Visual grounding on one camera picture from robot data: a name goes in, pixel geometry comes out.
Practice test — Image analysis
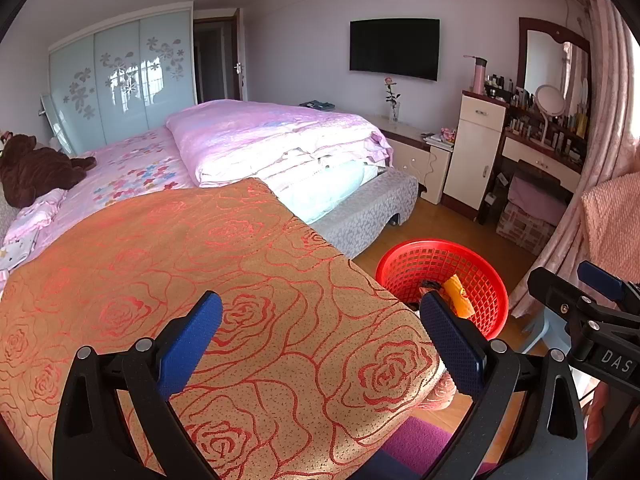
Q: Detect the pink patterned curtain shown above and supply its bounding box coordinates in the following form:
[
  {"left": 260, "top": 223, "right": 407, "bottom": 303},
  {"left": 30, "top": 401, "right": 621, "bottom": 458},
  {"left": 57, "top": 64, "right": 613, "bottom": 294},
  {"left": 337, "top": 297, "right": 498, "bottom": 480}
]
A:
[{"left": 510, "top": 0, "right": 640, "bottom": 318}]

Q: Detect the red plastic basket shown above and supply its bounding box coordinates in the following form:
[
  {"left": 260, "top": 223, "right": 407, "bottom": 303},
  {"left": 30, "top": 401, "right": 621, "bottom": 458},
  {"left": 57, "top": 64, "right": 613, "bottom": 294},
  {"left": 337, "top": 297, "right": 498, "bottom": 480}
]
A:
[{"left": 375, "top": 240, "right": 510, "bottom": 338}]

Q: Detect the low cream cabinet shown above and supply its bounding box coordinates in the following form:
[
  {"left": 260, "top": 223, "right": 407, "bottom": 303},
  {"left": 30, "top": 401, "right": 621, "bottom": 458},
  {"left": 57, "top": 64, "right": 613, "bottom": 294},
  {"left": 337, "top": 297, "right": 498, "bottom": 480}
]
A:
[{"left": 300, "top": 105, "right": 453, "bottom": 206}]

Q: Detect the white printed cloth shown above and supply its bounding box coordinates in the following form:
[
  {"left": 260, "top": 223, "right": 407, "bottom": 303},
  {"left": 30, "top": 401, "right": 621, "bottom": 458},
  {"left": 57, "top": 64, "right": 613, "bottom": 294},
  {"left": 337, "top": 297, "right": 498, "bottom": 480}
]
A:
[{"left": 0, "top": 240, "right": 38, "bottom": 271}]

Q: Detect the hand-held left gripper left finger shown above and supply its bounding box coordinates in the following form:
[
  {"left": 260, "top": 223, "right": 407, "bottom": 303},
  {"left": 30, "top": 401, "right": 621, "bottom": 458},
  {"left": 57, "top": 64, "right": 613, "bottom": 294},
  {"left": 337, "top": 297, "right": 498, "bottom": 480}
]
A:
[{"left": 52, "top": 290, "right": 223, "bottom": 480}]

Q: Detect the round white makeup mirror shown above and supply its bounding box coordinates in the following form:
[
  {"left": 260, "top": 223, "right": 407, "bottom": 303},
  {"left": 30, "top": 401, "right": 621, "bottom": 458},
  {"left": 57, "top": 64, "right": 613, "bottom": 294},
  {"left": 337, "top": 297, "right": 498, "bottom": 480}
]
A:
[{"left": 535, "top": 84, "right": 566, "bottom": 142}]

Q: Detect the light blue plastic stool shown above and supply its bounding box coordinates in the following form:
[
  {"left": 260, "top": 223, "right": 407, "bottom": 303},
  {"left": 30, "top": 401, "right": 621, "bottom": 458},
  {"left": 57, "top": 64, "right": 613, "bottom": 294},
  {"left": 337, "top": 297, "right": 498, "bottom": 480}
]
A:
[{"left": 522, "top": 307, "right": 571, "bottom": 356}]

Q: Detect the glass sliding door wardrobe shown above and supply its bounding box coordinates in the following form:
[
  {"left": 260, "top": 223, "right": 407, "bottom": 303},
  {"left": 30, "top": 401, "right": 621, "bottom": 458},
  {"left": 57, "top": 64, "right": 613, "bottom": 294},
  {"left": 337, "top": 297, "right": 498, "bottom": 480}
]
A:
[{"left": 47, "top": 1, "right": 197, "bottom": 158}]

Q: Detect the white blue folded quilt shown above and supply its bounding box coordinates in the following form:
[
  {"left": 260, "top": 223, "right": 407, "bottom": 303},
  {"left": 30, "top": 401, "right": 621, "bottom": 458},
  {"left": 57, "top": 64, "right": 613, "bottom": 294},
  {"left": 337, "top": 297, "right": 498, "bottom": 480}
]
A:
[{"left": 262, "top": 160, "right": 391, "bottom": 226}]

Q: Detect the orange rose pattern blanket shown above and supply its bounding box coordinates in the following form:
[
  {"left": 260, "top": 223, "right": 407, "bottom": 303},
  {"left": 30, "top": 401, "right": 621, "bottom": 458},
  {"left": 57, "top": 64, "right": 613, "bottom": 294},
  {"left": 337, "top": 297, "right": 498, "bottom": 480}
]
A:
[{"left": 0, "top": 179, "right": 453, "bottom": 480}]

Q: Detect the purple floor mat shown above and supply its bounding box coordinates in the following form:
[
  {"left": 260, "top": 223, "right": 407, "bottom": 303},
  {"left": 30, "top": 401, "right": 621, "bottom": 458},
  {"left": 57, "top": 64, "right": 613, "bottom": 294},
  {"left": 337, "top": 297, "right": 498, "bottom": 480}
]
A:
[{"left": 365, "top": 416, "right": 481, "bottom": 480}]

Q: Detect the brown framed vanity mirror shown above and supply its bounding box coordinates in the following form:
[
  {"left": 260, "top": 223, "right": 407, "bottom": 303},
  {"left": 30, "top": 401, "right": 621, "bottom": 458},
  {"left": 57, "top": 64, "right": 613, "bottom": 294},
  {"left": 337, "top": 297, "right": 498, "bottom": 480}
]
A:
[{"left": 517, "top": 16, "right": 592, "bottom": 111}]

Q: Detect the rose in glass vase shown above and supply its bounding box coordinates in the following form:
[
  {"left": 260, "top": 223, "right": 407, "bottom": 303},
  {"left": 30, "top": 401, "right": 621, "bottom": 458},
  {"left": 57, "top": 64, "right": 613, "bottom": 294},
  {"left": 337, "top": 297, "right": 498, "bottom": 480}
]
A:
[{"left": 382, "top": 76, "right": 402, "bottom": 123}]

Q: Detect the pink thermos bottle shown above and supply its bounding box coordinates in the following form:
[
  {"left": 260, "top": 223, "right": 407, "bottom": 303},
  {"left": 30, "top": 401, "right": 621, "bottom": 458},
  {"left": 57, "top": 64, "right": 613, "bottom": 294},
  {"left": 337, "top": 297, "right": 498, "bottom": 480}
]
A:
[{"left": 462, "top": 54, "right": 488, "bottom": 96}]

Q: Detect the cream dressing table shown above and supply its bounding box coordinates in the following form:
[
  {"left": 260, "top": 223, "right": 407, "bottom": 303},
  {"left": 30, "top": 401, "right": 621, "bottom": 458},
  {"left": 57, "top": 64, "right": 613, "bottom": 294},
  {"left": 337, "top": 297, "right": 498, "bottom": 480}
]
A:
[{"left": 497, "top": 100, "right": 586, "bottom": 206}]

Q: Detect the black wall television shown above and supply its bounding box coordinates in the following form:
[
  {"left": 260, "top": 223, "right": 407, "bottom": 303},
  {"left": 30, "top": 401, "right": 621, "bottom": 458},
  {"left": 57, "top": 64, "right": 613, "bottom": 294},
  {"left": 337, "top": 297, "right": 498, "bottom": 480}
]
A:
[{"left": 349, "top": 18, "right": 441, "bottom": 82}]

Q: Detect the patterned storage box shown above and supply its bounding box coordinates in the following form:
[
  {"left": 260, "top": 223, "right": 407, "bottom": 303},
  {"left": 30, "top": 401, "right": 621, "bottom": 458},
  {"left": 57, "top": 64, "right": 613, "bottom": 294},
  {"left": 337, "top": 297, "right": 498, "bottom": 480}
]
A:
[{"left": 497, "top": 202, "right": 558, "bottom": 256}]

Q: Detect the grey fabric bed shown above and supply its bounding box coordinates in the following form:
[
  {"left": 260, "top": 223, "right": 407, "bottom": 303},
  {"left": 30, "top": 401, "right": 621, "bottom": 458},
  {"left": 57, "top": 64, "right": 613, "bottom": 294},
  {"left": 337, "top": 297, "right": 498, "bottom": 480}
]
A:
[{"left": 0, "top": 100, "right": 420, "bottom": 261}]

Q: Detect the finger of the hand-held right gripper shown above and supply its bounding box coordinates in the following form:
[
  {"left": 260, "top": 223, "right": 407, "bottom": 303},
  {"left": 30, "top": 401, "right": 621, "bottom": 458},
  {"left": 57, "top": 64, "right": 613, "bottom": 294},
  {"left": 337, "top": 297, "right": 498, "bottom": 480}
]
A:
[
  {"left": 527, "top": 266, "right": 601, "bottom": 356},
  {"left": 577, "top": 260, "right": 640, "bottom": 321}
]

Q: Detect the pink floral bed sheet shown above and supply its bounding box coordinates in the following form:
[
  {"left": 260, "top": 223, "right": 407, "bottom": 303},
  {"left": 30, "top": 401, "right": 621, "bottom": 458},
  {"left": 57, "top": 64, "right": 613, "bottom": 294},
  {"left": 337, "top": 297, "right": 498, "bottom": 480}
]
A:
[{"left": 0, "top": 127, "right": 201, "bottom": 281}]

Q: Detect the brown plush bear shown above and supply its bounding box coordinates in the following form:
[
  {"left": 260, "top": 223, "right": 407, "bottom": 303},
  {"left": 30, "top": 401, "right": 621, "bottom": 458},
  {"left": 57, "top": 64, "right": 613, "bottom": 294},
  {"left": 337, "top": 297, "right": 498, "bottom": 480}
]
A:
[{"left": 0, "top": 134, "right": 97, "bottom": 209}]

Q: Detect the yellow foam fruit net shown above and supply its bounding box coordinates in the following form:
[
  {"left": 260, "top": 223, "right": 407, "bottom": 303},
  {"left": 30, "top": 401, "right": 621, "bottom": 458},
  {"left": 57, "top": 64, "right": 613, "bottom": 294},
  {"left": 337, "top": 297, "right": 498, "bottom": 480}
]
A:
[{"left": 442, "top": 274, "right": 473, "bottom": 318}]

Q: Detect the brown room door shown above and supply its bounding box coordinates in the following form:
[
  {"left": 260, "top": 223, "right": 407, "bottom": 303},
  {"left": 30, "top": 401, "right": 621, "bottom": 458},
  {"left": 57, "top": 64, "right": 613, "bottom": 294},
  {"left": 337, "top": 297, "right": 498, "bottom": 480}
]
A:
[{"left": 192, "top": 7, "right": 249, "bottom": 103}]

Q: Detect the pink folded quilt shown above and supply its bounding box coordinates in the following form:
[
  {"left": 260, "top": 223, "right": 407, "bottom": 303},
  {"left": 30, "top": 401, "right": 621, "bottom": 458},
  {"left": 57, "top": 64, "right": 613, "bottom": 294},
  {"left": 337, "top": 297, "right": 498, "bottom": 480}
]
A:
[{"left": 165, "top": 99, "right": 393, "bottom": 188}]

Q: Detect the row of cosmetic bottles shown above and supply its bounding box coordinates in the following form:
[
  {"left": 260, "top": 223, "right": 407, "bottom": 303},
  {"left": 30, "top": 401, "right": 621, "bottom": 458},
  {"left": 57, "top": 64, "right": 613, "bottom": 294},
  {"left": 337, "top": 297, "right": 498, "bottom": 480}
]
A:
[{"left": 482, "top": 72, "right": 590, "bottom": 161}]

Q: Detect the pink ruffled pillow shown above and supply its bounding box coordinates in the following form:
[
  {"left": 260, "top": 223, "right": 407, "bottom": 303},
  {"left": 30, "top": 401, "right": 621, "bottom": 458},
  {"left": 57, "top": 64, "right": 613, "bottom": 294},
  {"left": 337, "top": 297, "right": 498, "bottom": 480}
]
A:
[{"left": 7, "top": 187, "right": 68, "bottom": 251}]

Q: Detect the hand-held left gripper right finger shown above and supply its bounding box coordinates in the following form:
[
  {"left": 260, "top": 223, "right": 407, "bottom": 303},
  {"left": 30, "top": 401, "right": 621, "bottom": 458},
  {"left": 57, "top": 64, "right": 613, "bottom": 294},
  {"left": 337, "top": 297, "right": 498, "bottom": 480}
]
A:
[{"left": 420, "top": 290, "right": 588, "bottom": 480}]

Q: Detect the vanity stool with pink cloth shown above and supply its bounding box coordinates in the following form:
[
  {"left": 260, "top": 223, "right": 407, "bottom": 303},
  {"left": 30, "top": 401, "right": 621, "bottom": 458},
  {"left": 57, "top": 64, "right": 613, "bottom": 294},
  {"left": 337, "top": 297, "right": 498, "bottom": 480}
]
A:
[{"left": 507, "top": 160, "right": 573, "bottom": 226}]

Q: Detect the pink knitted towel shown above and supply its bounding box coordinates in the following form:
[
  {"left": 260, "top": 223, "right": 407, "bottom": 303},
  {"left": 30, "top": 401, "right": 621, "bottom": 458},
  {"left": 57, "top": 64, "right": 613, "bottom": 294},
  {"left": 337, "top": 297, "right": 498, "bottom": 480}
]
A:
[{"left": 580, "top": 170, "right": 640, "bottom": 286}]

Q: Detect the tall white cabinet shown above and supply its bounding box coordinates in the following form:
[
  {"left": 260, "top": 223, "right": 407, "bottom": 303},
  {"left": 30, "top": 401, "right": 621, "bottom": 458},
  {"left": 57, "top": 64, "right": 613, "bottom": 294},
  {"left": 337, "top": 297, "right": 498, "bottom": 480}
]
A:
[{"left": 444, "top": 90, "right": 511, "bottom": 209}]

